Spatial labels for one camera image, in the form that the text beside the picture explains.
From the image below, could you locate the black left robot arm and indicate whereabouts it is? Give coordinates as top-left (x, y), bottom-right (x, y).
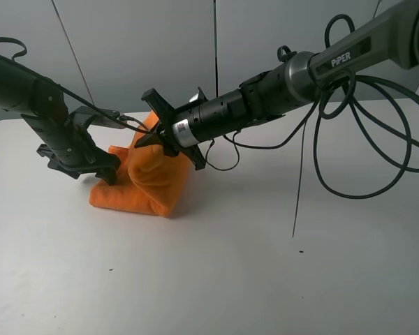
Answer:
top-left (0, 55), bottom-right (120, 185)

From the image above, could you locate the black camera cable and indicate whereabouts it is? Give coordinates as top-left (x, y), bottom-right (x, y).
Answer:
top-left (0, 36), bottom-right (154, 133)
top-left (198, 131), bottom-right (242, 172)

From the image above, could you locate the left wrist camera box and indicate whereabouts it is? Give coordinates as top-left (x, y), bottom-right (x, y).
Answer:
top-left (70, 106), bottom-right (125, 129)

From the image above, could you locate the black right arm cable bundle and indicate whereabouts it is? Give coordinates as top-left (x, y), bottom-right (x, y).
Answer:
top-left (230, 13), bottom-right (419, 200)

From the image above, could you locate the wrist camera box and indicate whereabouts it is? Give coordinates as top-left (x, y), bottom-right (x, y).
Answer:
top-left (189, 87), bottom-right (208, 104)
top-left (70, 106), bottom-right (125, 129)

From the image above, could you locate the orange terry towel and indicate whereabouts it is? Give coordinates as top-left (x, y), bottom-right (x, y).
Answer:
top-left (88, 111), bottom-right (198, 218)

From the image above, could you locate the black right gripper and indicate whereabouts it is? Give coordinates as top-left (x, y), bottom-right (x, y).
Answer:
top-left (134, 89), bottom-right (206, 170)

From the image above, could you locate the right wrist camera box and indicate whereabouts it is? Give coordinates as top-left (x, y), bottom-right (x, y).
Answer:
top-left (189, 87), bottom-right (208, 104)

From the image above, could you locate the black right camera cable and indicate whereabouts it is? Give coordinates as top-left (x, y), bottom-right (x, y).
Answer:
top-left (198, 131), bottom-right (242, 172)

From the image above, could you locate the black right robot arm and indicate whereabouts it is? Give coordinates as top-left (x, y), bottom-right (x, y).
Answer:
top-left (135, 1), bottom-right (419, 170)

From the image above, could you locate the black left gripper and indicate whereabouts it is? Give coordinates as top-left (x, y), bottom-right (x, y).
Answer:
top-left (36, 122), bottom-right (121, 186)

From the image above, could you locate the black left camera cable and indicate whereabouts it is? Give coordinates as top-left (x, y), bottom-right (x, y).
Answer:
top-left (0, 36), bottom-right (154, 133)

